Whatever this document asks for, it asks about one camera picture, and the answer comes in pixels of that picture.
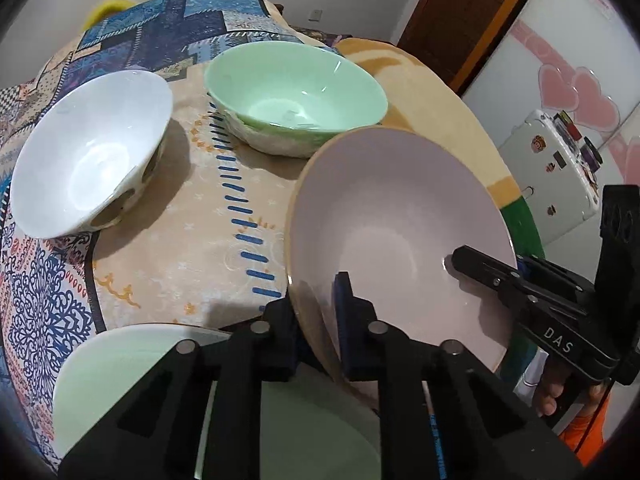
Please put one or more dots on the person's right hand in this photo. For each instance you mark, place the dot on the person's right hand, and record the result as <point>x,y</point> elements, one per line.
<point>549,390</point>

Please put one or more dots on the patchwork printed blanket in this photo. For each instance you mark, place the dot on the patchwork printed blanket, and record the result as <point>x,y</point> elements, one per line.
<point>175,240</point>

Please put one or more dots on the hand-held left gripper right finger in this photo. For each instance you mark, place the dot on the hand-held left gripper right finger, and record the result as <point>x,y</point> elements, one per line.
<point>342,300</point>

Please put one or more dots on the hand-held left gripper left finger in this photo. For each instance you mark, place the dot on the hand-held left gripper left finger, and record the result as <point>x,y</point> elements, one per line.
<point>280,340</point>

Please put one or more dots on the light green bowl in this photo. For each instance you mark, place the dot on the light green bowl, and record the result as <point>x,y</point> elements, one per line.
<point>295,90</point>

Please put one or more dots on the pink bowl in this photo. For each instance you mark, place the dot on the pink bowl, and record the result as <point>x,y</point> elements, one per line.
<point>400,220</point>

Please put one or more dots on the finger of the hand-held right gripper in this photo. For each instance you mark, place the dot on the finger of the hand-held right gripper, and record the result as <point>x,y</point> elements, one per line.
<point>560,280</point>
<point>490,270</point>

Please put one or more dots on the brown wooden door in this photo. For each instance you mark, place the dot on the brown wooden door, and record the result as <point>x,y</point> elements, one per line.
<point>450,10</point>

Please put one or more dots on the white bowl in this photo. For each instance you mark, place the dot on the white bowl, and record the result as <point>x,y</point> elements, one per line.
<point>90,160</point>

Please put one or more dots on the white wall socket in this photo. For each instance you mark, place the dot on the white wall socket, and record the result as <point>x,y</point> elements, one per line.
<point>314,14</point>

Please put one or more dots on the white stickered suitcase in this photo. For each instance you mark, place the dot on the white stickered suitcase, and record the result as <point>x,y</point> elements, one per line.
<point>540,180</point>

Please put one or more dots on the yellow foam arch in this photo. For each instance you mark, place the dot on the yellow foam arch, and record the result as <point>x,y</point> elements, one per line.
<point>107,7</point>

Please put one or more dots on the light green plate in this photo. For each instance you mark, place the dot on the light green plate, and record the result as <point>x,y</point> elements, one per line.
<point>115,370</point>

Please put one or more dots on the dark patterned cloth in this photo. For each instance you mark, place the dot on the dark patterned cloth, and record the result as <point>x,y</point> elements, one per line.
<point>320,36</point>

